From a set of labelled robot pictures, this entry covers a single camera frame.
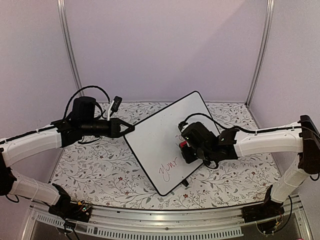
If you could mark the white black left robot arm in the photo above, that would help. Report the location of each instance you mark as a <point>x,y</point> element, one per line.
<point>77,123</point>

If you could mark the aluminium front rail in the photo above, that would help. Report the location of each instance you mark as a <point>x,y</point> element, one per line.
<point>110,223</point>

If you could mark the floral patterned table mat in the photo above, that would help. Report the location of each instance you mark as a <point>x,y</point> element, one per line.
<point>106,173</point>

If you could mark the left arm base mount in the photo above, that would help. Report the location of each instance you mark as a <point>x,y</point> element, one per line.
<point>65,208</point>

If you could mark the white dry-erase whiteboard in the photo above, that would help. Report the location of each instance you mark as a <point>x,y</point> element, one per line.
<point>155,142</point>

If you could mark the left aluminium frame post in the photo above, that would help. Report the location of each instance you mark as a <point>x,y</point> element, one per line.
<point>61,7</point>

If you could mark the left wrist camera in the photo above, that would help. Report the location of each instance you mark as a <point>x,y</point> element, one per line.
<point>113,107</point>

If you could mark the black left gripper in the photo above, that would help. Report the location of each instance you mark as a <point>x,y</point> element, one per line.
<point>115,128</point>

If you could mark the right aluminium frame post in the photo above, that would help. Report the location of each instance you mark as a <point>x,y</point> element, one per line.
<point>270,4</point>

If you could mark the red black whiteboard eraser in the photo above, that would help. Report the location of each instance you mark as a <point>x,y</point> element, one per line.
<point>183,144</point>

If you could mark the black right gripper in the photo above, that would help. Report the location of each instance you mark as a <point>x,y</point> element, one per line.
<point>188,157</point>

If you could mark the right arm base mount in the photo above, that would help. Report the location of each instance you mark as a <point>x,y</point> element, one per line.
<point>267,209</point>

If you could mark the aluminium frame post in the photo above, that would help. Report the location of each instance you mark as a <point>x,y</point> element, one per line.
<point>270,4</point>
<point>61,7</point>

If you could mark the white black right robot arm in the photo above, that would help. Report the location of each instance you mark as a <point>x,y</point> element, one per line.
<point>301,137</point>

